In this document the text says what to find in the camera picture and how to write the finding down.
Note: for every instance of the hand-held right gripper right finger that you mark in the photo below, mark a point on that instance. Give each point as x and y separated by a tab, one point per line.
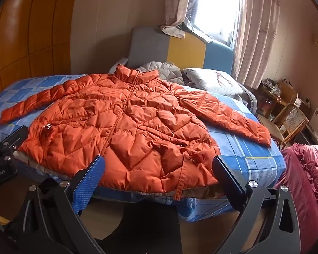
229	180

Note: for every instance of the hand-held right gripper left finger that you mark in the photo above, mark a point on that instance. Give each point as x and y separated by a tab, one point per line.
88	182

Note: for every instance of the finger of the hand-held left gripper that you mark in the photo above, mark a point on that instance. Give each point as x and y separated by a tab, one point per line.
13	137

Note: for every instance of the orange puffer jacket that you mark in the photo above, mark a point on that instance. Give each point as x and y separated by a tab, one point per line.
127	127

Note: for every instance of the bed with blue plaid sheet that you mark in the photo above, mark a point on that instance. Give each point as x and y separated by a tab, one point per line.
251	161

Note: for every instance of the pink ruffled blanket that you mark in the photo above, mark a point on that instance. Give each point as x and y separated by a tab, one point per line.
304	180

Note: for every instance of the rattan chair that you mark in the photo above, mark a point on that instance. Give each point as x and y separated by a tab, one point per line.
294	120

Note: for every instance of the cluttered wooden desk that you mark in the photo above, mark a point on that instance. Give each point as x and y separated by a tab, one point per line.
274	98

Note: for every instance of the white printed pillow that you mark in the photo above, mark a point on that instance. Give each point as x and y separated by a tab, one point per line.
210	80

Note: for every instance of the orange wooden wardrobe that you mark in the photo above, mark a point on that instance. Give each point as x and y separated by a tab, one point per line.
29	31

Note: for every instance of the grey upright cushion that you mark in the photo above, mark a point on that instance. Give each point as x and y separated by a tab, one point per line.
119	64

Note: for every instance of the grey quilted blanket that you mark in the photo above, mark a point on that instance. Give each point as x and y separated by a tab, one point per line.
161	70

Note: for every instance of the grey yellow blue headboard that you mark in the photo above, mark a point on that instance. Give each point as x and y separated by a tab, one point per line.
185	50

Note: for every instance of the pink patterned curtain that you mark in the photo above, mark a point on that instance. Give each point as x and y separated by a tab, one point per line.
257	31
176	8

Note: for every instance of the bright window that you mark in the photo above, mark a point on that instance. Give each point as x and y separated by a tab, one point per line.
218	5

